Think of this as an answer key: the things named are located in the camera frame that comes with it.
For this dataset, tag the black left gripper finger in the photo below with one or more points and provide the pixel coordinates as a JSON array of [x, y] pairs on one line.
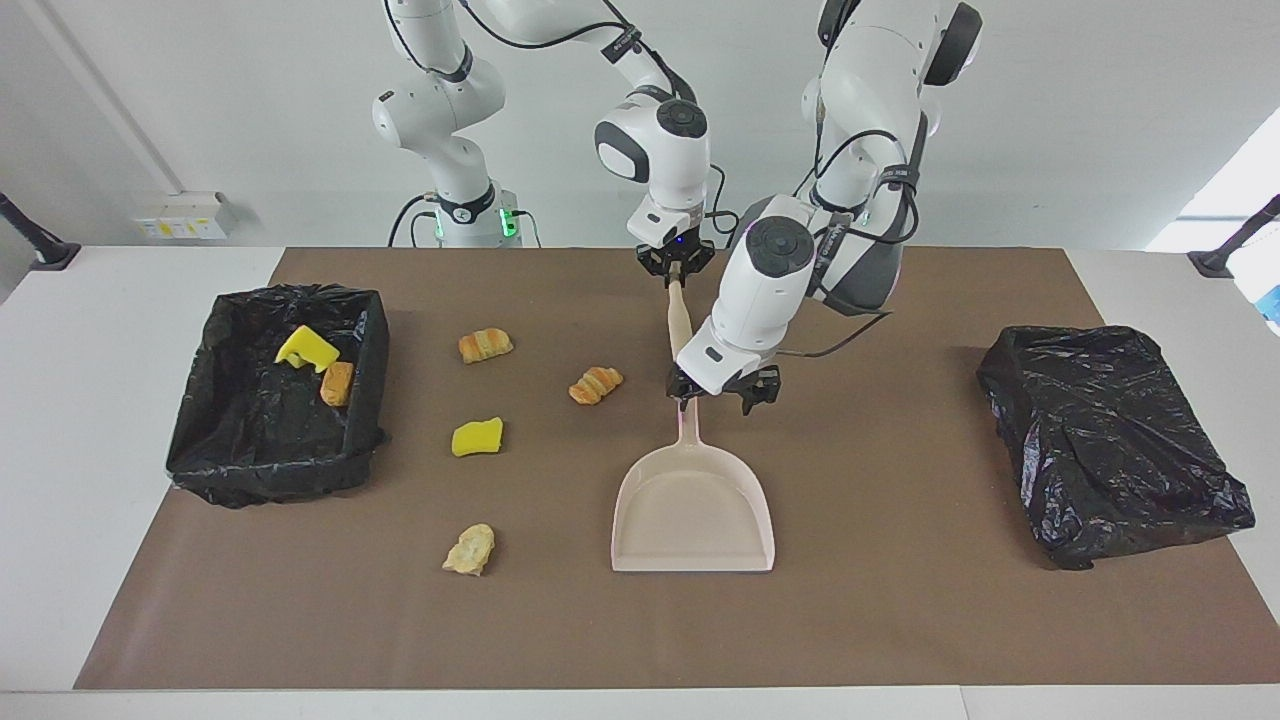
[[762, 402], [686, 402]]

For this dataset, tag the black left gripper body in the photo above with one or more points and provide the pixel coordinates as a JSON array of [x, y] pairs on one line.
[[760, 380]]

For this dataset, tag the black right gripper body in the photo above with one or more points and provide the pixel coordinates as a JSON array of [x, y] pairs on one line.
[[678, 256]]

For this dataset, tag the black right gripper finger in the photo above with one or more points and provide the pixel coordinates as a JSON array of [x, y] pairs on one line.
[[690, 275], [664, 277]]

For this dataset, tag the beige hand brush black bristles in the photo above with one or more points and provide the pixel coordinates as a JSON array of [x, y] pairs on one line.
[[680, 320]]

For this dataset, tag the striped croissant piece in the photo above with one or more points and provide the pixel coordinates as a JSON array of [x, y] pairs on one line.
[[595, 385], [485, 345]]

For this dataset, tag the beige plastic dustpan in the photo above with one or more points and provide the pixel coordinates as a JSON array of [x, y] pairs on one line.
[[695, 510]]

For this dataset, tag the plain yellow sponge piece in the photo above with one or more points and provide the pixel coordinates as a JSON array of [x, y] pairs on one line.
[[477, 437]]

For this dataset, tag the pale bread chunk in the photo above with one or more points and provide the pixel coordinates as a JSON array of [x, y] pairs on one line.
[[470, 550]]

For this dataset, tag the brown bread roll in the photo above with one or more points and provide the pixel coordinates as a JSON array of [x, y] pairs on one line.
[[337, 384]]

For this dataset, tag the notched yellow sponge chunk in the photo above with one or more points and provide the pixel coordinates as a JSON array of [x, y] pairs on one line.
[[308, 347]]

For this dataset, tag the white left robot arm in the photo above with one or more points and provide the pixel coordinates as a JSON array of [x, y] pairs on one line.
[[760, 300]]

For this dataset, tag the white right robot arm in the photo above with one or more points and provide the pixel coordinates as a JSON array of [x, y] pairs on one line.
[[440, 110]]

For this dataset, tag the bin wrapped in black bag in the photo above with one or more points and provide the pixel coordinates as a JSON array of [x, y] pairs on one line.
[[1110, 440]]

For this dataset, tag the open bin with black liner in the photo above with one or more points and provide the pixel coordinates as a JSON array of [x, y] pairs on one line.
[[260, 440]]

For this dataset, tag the brown table mat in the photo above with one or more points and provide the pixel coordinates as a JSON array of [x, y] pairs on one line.
[[640, 620]]

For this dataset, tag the white blue printed container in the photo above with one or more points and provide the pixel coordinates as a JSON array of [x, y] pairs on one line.
[[1262, 285]]

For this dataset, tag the black clamp post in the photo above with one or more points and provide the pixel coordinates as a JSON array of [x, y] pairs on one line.
[[40, 250], [1225, 255]]

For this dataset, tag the white wall socket box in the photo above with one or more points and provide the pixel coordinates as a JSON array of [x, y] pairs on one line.
[[185, 215]]

